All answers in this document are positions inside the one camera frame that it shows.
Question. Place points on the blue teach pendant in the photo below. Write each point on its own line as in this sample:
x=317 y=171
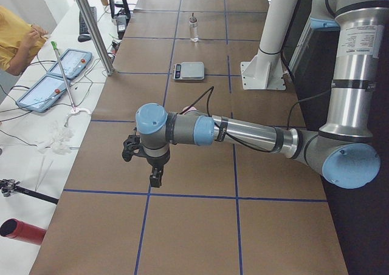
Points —
x=43 y=94
x=74 y=62

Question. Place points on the black power adapter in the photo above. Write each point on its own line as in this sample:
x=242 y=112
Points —
x=121 y=24

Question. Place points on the black tripod leg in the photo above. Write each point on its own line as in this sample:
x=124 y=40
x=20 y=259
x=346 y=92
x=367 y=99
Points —
x=10 y=186

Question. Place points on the person in yellow shirt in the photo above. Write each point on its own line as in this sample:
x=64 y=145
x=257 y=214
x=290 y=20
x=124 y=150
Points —
x=20 y=42

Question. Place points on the aluminium frame post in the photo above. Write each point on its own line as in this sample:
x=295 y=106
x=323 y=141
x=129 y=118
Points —
x=97 y=39

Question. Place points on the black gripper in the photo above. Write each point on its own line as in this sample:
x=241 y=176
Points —
x=157 y=161

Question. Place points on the white plastic tweezers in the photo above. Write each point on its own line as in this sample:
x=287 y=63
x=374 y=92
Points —
x=43 y=165

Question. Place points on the pink plastic cup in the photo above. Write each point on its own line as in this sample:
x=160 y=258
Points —
x=188 y=109

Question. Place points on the silver digital kitchen scale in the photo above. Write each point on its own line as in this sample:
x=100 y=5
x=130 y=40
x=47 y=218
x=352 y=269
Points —
x=189 y=71

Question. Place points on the red cylinder tube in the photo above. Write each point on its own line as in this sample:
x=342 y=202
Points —
x=22 y=231

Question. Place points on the white crumpled tissue pile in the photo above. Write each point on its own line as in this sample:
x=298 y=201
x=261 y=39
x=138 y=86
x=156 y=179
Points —
x=57 y=140

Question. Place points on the black computer mouse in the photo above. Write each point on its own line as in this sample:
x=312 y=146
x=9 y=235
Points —
x=84 y=38

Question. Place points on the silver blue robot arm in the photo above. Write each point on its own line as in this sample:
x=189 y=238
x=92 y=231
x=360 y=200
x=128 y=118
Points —
x=340 y=150

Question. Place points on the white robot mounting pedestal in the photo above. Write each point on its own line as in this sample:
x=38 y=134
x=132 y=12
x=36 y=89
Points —
x=265 y=71

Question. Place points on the near blue teach pendant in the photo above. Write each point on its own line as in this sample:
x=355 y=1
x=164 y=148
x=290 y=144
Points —
x=43 y=94

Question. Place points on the far blue teach pendant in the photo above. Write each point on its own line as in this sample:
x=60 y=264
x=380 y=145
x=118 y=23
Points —
x=74 y=62

